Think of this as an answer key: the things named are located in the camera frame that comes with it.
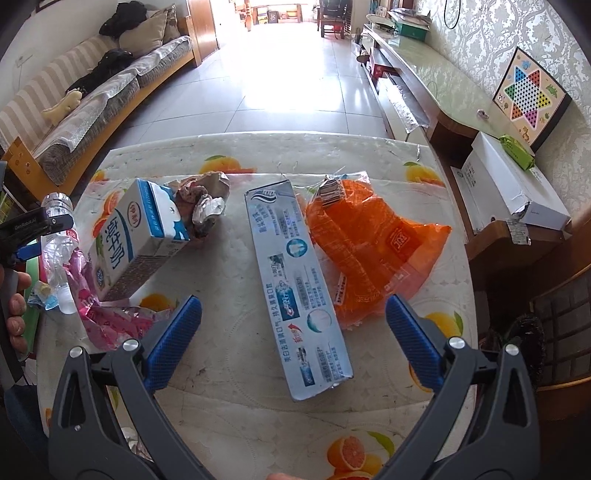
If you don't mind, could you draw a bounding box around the light blue toothpaste box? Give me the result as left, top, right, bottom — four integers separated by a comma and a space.
245, 180, 355, 402

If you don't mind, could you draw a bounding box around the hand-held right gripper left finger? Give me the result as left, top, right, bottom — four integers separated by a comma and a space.
47, 295, 208, 480

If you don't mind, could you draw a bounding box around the orange plastic bag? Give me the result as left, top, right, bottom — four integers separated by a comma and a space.
305, 173, 452, 330

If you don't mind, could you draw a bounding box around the wooden chair with dark bag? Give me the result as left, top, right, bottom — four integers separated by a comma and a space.
318, 0, 352, 38

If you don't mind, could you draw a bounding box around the brown paper ball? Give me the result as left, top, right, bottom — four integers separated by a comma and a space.
174, 172, 230, 239

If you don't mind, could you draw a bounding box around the wooden sofa with striped cover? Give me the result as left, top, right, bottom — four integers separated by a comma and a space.
0, 4, 204, 195

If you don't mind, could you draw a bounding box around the cream plush toy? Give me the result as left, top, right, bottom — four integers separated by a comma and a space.
42, 90, 84, 128

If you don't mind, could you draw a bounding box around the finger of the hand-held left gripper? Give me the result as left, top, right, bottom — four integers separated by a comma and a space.
44, 213, 75, 232
11, 244, 43, 265

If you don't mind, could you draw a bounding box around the white cardboard box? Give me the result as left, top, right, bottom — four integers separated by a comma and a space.
450, 131, 572, 232

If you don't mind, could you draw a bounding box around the black clothing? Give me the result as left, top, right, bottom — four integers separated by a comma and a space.
65, 50, 134, 96

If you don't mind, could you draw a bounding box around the white and blue milk carton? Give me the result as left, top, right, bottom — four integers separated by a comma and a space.
88, 179, 193, 302

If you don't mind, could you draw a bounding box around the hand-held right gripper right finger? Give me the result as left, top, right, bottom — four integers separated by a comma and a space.
369, 294, 543, 480

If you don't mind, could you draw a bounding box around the black bag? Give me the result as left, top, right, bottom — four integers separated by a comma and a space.
99, 1, 148, 38

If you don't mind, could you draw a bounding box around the person's left hand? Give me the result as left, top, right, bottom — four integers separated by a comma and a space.
0, 265, 33, 357

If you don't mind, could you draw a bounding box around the wooden side table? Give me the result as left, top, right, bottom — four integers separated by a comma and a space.
464, 217, 574, 278

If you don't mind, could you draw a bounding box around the low wooden bench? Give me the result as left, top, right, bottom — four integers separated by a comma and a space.
252, 4, 302, 25

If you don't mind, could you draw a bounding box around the stack of papers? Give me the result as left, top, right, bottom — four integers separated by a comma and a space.
390, 7, 435, 24

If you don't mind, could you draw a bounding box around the clear plastic bottle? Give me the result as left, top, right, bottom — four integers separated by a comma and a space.
41, 191, 89, 315

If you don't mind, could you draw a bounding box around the pink snack packet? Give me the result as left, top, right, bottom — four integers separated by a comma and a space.
69, 249, 172, 352

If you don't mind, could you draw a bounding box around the green box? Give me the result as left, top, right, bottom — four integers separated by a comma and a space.
396, 21, 433, 38

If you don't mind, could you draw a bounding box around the long glass-topped television cabinet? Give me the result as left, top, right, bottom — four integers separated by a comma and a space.
360, 23, 496, 154

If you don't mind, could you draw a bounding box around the star checkers board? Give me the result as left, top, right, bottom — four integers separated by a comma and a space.
492, 46, 571, 151

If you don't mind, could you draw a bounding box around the fruit print tablecloth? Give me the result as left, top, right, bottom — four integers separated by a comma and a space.
37, 131, 479, 480

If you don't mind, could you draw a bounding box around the green packet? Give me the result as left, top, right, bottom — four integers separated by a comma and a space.
498, 134, 536, 171

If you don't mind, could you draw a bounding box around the patterned pillow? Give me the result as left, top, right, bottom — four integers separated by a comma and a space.
159, 4, 181, 45

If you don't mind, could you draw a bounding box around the small blue wrapper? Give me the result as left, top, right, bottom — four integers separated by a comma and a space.
32, 281, 62, 311

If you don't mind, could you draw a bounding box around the beige pillow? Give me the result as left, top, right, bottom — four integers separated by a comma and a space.
119, 8, 169, 59

